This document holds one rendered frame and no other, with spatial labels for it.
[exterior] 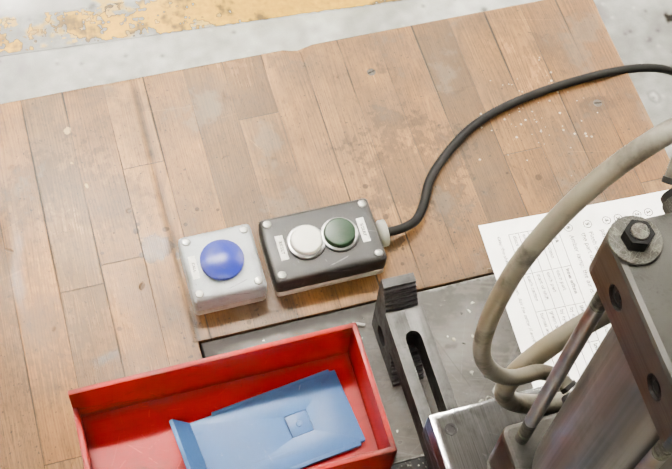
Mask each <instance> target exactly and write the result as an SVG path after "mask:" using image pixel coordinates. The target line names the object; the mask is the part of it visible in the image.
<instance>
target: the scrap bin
mask: <svg viewBox="0 0 672 469"><path fill-rule="evenodd" d="M327 369H328V370H329V372H330V371H332V370H335V372H336V375H337V377H338V379H339V381H340V384H341V386H342V388H343V390H344V392H345V395H346V397H347V399H348V401H349V404H350V406H351V408H352V410H353V412H354V415H355V417H356V419H357V421H358V424H359V426H360V428H361V430H362V433H363V435H364V437H365V442H362V443H361V444H362V445H361V446H360V447H357V448H355V449H352V450H350V451H347V452H344V453H342V454H339V455H337V456H334V457H332V458H329V459H326V460H324V461H321V462H319V463H316V464H314V465H311V466H308V467H306V468H303V469H391V468H392V465H393V462H394V459H395V455H396V452H397V447H396V444H395V441H394V438H393V435H392V432H391V429H390V426H389V422H388V419H387V416H386V413H385V410H384V407H383V404H382V401H381V398H380V395H379V391H378V388H377V385H376V382H375V379H374V376H373V373H372V370H371V367H370V364H369V360H368V357H367V354H366V351H365V348H364V345H363V342H362V339H361V336H360V332H359V329H358V326H357V323H356V322H354V323H349V324H345V325H341V326H337V327H333V328H328V329H324V330H320V331H316V332H312V333H308V334H303V335H299V336H295V337H291V338H287V339H282V340H278V341H274V342H270V343H266V344H261V345H257V346H253V347H249V348H245V349H240V350H236V351H232V352H228V353H224V354H219V355H215V356H211V357H207V358H203V359H198V360H194V361H190V362H186V363H182V364H177V365H173V366H169V367H165V368H161V369H156V370H152V371H148V372H144V373H140V374H136V375H131V376H127V377H123V378H119V379H115V380H110V381H106V382H102V383H98V384H94V385H89V386H85V387H81V388H77V389H73V390H69V391H68V392H67V393H68V397H69V400H70V403H71V406H72V409H73V414H74V419H75V424H76V429H77V434H78V439H79V444H80V450H81V455H82V460H83V465H84V469H187V468H186V466H185V463H184V460H183V458H182V455H181V452H180V450H179V447H178V444H177V442H176V439H175V436H174V434H173V431H172V428H171V426H170V423H169V421H170V420H171V419H174V420H178V421H183V422H187V423H192V422H195V421H197V420H200V419H203V418H206V417H208V416H211V415H212V414H211V412H214V411H217V410H219V409H222V408H225V407H227V406H230V405H233V404H235V403H238V402H241V401H244V400H246V399H249V398H252V397H254V396H257V395H260V394H263V393H265V392H268V391H271V390H273V389H276V388H279V387H281V386H284V385H287V384H290V383H292V382H295V381H298V380H300V379H303V378H306V377H308V376H311V375H314V374H317V373H319V372H322V371H325V370H327Z"/></svg>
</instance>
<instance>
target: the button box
mask: <svg viewBox="0 0 672 469"><path fill-rule="evenodd" d="M637 72H657V73H664V74H668V75H671V76H672V67H671V66H667V65H662V64H649V63H647V64H632V65H624V66H618V67H612V68H607V69H602V70H598V71H594V72H590V73H586V74H582V75H579V76H575V77H572V78H568V79H565V80H562V81H558V82H555V83H552V84H549V85H546V86H543V87H541V88H538V89H535V90H532V91H530V92H527V93H525V94H522V95H520V96H517V97H515V98H513V99H510V100H508V101H506V102H504V103H502V104H500V105H498V106H496V107H494V108H492V109H490V110H489V111H487V112H485V113H484V114H482V115H481V116H479V117H478V118H476V119H475V120H473V121H472V122H471V123H469V124H468V125H467V126H466V127H465V128H463V129H462V130H461V131H460V132H459V133H458V134H457V135H456V136H455V138H454V139H453V140H452V141H451V142H450V143H449V144H448V146H447V147H446V148H445V149H444V151H443V152H442V153H441V154H440V156H439V157H438V158H437V160H436V161H435V163H434V164H433V166H432V167H431V169H430V171H429V173H428V174H427V177H426V179H425V181H424V184H423V189H422V194H421V198H420V202H419V205H418V208H417V210H416V212H415V214H414V216H413V217H412V218H411V219H410V220H408V221H406V222H404V223H402V224H399V225H396V226H392V227H387V224H386V222H385V220H383V219H381V220H377V221H376V223H375V221H374V218H373V215H372V212H371V209H370V206H369V203H368V201H367V199H365V198H362V199H358V200H353V201H349V202H344V203H339V204H335V205H330V206H326V207H321V208H317V209H312V210H307V211H303V212H298V213H294V214H289V215H285V216H280V217H276V218H271V219H266V220H262V221H260V222H259V241H260V244H261V248H262V251H263V254H264V258H265V261H266V265H267V268H268V271H269V275H270V278H271V282H272V285H273V289H274V292H275V295H276V296H278V297H281V296H285V295H290V294H294V293H298V292H303V291H307V290H311V289H316V288H320V287H324V286H329V285H333V284H337V283H342V282H346V281H350V280H355V279H359V278H363V277H367V276H372V275H376V274H380V273H382V272H383V270H384V267H385V264H386V260H387V256H386V253H385V250H384V247H387V246H389V245H390V236H394V235H398V234H401V233H404V232H407V231H409V230H411V229H412V228H414V227H416V226H417V225H418V224H419V223H420V222H421V221H422V219H423V217H424V215H425V213H426V210H427V207H428V204H429V200H430V196H431V190H432V186H433V184H434V181H435V179H436V177H437V175H438V174H439V172H440V170H441V169H442V167H443V166H444V164H445V163H446V162H447V160H448V159H449V158H450V156H451V155H452V154H453V153H454V151H455V150H456V149H457V148H458V147H459V146H460V144H461V143H462V142H463V141H464V140H465V139H466V138H467V137H468V136H469V135H470V134H471V133H472V132H473V131H475V130H476V129H477V128H479V127H480V126H481V125H483V124H484V123H486V122H487V121H489V120H490V119H492V118H494V117H496V116H497V115H499V114H501V113H503V112H505V111H507V110H509V109H511V108H513V107H515V106H518V105H520V104H522V103H525V102H527V101H530V100H532V99H535V98H538V97H540V96H543V95H546V94H549V93H552V92H555V91H558V90H561V89H564V88H568V87H571V86H574V85H578V84H582V83H585V82H589V81H593V80H597V79H601V78H606V77H610V76H615V75H620V74H624V73H637ZM334 218H344V219H347V220H349V221H350V222H351V223H352V224H353V225H354V227H355V230H356V234H355V239H354V241H353V243H352V244H350V245H349V246H347V247H343V248H337V247H333V246H331V245H330V244H328V243H327V241H326V240H325V237H324V228H325V226H326V224H327V223H328V222H329V221H330V220H332V219H334ZM302 225H310V226H313V227H315V228H316V229H318V230H319V232H320V233H321V236H322V246H321V248H320V250H319V251H318V252H316V253H315V254H312V255H301V254H298V253H297V252H295V251H294V250H293V249H292V247H291V245H290V238H291V234H292V232H293V231H294V230H295V229H296V228H297V227H299V226H302Z"/></svg>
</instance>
